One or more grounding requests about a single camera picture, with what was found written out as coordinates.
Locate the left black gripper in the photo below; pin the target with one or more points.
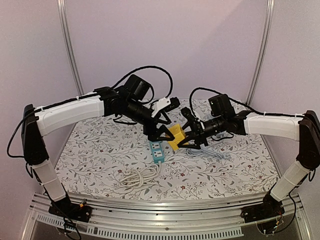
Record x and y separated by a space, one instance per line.
153 135

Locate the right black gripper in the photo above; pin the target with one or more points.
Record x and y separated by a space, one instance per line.
196 130

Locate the yellow cube socket adapter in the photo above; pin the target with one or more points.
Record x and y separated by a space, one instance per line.
179 135

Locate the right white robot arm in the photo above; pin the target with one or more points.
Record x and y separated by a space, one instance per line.
304 128

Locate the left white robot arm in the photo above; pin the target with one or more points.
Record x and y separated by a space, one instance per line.
39 122

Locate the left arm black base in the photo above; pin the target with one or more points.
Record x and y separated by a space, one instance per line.
68 209

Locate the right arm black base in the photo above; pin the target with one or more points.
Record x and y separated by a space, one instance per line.
268 215

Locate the floral table cloth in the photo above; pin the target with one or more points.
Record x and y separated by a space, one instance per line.
99 150

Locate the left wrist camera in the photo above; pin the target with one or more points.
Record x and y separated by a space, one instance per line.
165 104

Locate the aluminium front rail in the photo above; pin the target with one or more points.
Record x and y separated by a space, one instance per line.
206 219

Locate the right aluminium corner post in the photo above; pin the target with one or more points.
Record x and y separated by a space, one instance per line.
262 51

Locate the aluminium corner post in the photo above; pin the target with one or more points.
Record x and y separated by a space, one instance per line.
62 11
262 51

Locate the left aluminium corner post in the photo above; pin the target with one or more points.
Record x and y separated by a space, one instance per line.
62 11

